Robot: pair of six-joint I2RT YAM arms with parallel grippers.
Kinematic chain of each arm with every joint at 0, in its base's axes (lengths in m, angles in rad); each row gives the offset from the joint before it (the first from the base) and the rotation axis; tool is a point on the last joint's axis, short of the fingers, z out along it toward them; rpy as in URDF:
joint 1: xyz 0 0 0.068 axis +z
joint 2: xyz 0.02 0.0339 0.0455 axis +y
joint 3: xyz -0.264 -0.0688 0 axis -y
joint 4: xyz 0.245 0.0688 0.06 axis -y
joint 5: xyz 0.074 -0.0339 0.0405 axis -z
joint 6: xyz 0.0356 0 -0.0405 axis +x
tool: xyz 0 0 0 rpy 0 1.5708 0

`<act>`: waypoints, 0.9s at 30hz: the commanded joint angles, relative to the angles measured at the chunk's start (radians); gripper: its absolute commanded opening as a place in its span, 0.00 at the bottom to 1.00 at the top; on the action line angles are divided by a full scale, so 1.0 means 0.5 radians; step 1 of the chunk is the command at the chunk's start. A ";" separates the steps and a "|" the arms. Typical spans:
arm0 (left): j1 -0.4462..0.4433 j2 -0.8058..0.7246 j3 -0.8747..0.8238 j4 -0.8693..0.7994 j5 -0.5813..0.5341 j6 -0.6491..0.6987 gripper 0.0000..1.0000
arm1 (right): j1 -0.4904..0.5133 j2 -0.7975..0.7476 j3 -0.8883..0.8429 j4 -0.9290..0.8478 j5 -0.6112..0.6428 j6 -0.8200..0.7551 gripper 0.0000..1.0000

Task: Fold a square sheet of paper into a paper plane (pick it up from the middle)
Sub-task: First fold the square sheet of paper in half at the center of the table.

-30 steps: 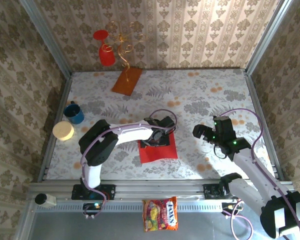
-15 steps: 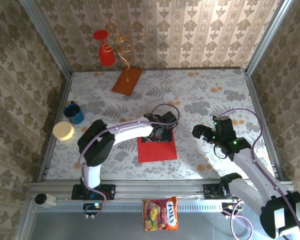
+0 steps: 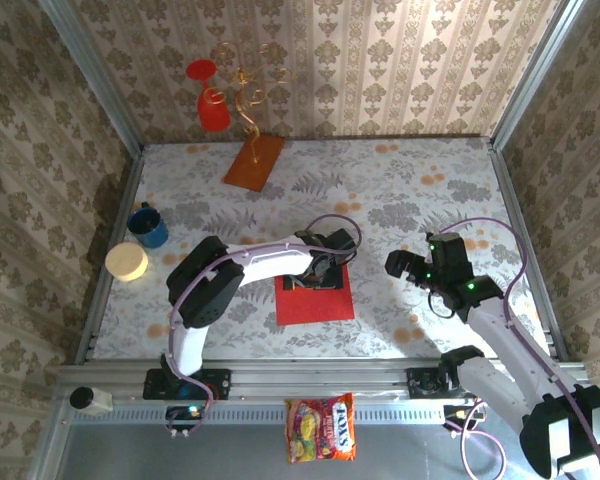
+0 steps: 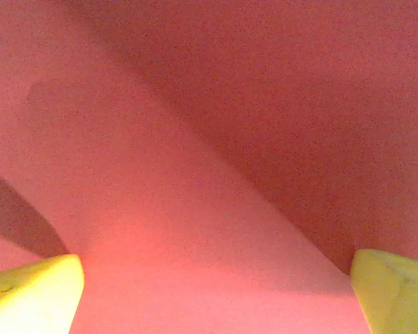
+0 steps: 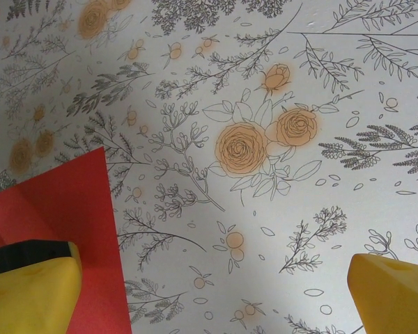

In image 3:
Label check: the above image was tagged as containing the small black connector box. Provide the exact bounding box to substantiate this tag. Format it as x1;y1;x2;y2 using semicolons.
165;405;204;422
443;404;486;422

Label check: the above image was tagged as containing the blue enamel mug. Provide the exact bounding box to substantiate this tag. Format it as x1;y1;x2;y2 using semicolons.
126;201;170;250

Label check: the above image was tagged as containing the red fruit candy bag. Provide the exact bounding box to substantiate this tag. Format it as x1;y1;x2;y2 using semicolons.
283;392;358;465

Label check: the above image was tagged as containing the yellow cup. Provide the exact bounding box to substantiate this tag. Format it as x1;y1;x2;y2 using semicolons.
104;242;150;284

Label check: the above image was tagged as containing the red wine glass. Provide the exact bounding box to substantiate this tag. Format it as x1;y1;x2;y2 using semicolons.
186;59;231;134

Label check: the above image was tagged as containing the grey metal panel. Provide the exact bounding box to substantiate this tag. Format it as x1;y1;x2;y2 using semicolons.
54;422;531;480

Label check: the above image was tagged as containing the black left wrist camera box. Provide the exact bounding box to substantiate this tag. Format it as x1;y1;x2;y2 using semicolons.
327;228;357;256

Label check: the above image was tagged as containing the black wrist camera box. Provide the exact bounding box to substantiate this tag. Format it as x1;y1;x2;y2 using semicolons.
432;233;467;266
327;228;357;256

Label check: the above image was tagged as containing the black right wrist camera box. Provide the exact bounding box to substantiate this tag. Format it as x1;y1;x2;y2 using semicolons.
432;233;467;266

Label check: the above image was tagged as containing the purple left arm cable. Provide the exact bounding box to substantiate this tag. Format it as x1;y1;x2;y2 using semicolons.
167;213;364;441

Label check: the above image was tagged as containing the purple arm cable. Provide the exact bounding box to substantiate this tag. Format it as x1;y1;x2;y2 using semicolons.
167;213;364;441
438;217;600;480

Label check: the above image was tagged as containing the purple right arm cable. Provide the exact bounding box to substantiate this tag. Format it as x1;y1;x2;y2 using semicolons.
438;217;600;480

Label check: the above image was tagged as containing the aluminium front frame rail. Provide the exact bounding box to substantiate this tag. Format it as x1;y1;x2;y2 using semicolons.
54;357;594;402

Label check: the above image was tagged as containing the aluminium table side rail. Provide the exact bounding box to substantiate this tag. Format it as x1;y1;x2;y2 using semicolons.
487;139;569;361
74;149;146;364

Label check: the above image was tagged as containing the gold wire stand wooden base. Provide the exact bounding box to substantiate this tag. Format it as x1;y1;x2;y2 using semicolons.
209;40;296;193

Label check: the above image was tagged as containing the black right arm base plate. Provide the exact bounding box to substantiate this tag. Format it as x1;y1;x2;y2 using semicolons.
405;367;476;401

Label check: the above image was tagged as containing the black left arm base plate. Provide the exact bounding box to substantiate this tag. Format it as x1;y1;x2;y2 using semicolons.
142;367;232;402

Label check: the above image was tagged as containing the slotted grey cable duct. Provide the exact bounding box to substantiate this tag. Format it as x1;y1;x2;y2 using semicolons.
62;403;481;426

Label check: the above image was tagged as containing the aluminium corner post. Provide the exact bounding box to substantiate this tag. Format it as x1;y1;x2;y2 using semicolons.
489;0;591;151
38;0;144;154

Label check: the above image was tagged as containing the small black and beige camera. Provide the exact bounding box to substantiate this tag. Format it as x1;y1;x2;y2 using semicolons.
68;386;114;417

